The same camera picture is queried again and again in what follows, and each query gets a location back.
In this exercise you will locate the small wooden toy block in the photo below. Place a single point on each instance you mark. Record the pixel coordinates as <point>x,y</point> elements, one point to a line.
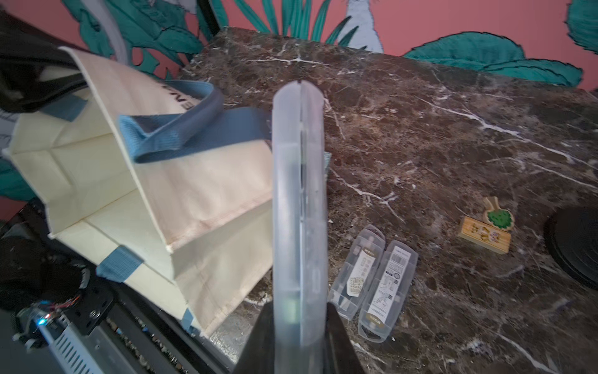
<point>493,231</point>

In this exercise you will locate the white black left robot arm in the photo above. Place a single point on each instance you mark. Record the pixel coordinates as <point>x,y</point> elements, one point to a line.
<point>34,70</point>

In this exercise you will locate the white perforated cable tray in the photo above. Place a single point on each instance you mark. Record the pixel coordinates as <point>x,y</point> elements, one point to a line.
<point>95,353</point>

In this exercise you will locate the clear plastic compass case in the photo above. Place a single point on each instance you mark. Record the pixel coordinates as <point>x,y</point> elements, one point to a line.
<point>355,277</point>

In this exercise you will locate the cream canvas tote bag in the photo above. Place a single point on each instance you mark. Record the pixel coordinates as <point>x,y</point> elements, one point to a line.
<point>160,184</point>

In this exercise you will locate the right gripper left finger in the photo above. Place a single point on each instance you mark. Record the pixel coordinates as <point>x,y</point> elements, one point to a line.
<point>257,356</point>

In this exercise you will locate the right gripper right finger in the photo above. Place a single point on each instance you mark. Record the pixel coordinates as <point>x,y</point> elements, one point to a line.
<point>340,356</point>

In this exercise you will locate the blue microphone on black stand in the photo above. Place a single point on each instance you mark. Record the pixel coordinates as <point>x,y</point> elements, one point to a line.
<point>570,236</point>

